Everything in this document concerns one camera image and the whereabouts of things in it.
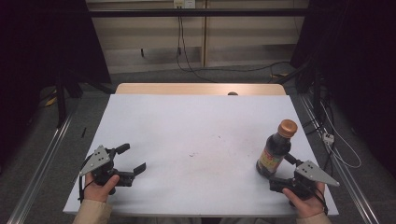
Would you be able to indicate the dark round table grommet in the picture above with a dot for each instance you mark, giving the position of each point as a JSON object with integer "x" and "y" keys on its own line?
{"x": 233, "y": 93}

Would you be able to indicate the white wall socket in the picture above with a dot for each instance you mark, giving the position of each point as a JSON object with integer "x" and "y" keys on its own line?
{"x": 184, "y": 3}

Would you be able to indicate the white table sheet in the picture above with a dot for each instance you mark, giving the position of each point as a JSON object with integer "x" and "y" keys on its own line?
{"x": 193, "y": 130}

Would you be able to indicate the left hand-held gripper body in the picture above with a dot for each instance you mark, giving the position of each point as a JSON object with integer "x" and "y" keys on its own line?
{"x": 95, "y": 161}

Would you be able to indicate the black metal stand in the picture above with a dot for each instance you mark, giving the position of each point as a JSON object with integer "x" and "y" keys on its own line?
{"x": 62, "y": 102}

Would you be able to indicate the person's right hand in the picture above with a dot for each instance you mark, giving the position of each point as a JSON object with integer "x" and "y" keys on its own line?
{"x": 309, "y": 207}

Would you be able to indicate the dark sauce bottle orange cap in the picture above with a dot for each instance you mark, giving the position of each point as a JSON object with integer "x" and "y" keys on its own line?
{"x": 275, "y": 149}

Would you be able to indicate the black curtain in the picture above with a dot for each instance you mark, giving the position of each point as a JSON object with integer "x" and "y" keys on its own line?
{"x": 43, "y": 46}
{"x": 355, "y": 56}

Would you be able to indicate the aluminium floor rail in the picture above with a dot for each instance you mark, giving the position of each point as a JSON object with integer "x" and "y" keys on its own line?
{"x": 351, "y": 183}
{"x": 40, "y": 174}

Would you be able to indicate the person's left hand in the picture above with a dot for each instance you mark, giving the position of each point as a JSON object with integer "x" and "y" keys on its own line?
{"x": 96, "y": 193}

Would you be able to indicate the black horizontal frame bar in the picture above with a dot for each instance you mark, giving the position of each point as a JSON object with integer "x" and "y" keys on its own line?
{"x": 199, "y": 12}

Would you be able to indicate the wooden table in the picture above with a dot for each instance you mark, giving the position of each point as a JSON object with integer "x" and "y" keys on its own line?
{"x": 174, "y": 89}

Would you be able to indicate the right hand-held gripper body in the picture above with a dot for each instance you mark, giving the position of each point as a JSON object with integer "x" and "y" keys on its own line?
{"x": 311, "y": 172}

